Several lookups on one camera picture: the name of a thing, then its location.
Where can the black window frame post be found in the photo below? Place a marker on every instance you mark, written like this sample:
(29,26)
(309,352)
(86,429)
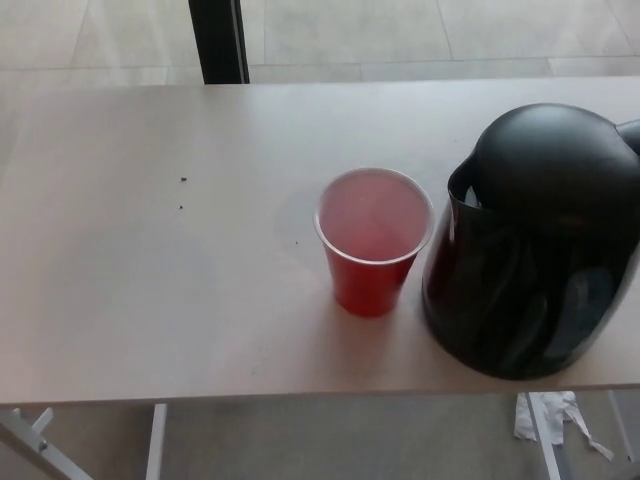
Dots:
(219,37)

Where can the white metal diagonal table brace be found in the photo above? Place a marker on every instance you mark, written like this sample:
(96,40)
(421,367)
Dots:
(35,445)

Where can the crumpled white paper scrap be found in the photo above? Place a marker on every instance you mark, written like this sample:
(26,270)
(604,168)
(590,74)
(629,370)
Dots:
(522,420)

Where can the black electric kettle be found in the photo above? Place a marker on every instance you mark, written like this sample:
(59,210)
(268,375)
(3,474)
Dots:
(530,240)

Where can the red plastic cup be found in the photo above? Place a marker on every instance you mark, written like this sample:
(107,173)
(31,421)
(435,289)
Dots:
(370,290)

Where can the white metal table leg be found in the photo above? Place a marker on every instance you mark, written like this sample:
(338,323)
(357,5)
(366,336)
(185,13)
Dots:
(157,442)
(543,435)
(619,411)

